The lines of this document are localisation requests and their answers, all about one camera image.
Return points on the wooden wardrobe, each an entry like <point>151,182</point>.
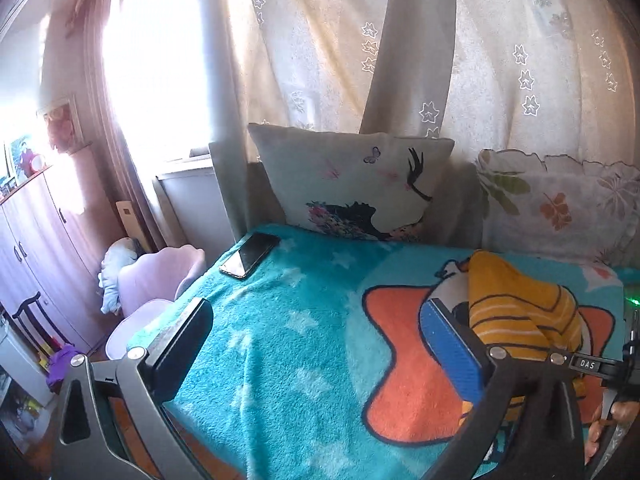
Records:
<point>40,240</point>

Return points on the pink flower picture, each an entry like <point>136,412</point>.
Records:
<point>62,125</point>

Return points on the wooden board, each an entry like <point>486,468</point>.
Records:
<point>129,220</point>

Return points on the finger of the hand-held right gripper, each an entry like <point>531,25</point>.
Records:
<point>590,364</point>

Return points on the person's right hand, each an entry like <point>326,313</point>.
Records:
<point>597,435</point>

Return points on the pink curtain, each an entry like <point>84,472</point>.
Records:
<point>145,210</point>

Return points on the pink shell chair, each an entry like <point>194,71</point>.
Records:
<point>150,280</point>

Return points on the black chair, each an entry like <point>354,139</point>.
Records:
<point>35,310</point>

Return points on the white pillow with girl print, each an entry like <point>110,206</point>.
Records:
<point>340,175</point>

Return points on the white radiator cover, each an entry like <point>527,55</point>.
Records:
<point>195,200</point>

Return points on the black smartphone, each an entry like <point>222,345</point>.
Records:
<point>250,256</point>

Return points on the teal printed blanket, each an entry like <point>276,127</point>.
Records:
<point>300,335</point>

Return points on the white lace curtain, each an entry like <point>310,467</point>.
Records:
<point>325,50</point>

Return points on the leaf print pillow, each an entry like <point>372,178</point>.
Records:
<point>550,200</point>

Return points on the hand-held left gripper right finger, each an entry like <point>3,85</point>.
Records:
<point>450,350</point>

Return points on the framed photo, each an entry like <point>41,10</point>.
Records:
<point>20,160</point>

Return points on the white cabinet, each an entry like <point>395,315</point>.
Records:
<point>20,370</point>

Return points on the yellow striped sweater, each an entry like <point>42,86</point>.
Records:
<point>515,305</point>

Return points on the light blue plush toy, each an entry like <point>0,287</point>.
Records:
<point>117,260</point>

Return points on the purple cloth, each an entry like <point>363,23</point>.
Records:
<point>60,365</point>

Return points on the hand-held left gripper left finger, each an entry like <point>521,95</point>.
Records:
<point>180,350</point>

